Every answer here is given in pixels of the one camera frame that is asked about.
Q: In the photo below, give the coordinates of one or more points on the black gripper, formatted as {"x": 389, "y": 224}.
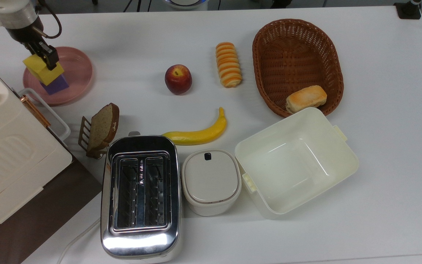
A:
{"x": 28, "y": 33}

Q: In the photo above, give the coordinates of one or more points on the yellow cube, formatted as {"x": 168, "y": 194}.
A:
{"x": 32, "y": 66}

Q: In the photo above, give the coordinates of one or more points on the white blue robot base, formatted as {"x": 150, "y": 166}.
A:
{"x": 186, "y": 3}

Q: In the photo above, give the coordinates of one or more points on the purple cube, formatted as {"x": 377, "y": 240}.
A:
{"x": 57, "y": 87}

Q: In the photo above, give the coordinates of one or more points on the pink plate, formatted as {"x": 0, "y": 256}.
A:
{"x": 77, "y": 73}

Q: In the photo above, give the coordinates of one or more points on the wooden toast rack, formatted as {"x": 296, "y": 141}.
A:
{"x": 84, "y": 134}

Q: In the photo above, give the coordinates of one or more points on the brown bread slice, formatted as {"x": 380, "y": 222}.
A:
{"x": 103, "y": 126}

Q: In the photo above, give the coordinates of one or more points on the cream toy cabinet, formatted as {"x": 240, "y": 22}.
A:
{"x": 13, "y": 157}

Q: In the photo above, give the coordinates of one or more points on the red apple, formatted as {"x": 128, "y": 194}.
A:
{"x": 178, "y": 80}

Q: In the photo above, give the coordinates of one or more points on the yellow banana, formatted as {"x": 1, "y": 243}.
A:
{"x": 200, "y": 135}

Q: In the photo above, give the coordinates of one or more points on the orange striped bread roll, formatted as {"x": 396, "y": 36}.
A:
{"x": 228, "y": 66}

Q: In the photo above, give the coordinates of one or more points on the small white lidded bin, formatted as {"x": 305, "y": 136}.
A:
{"x": 211, "y": 179}

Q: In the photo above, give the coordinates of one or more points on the cream chrome toaster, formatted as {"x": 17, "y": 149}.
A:
{"x": 141, "y": 242}

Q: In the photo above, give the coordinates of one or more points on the brown wicker basket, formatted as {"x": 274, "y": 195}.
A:
{"x": 295, "y": 55}

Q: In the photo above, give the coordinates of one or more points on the golden bread bun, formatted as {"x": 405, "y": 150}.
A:
{"x": 306, "y": 98}

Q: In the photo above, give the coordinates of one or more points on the cream open plastic box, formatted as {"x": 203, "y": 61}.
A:
{"x": 291, "y": 172}

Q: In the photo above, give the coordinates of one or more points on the black table clamp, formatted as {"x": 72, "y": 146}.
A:
{"x": 408, "y": 10}

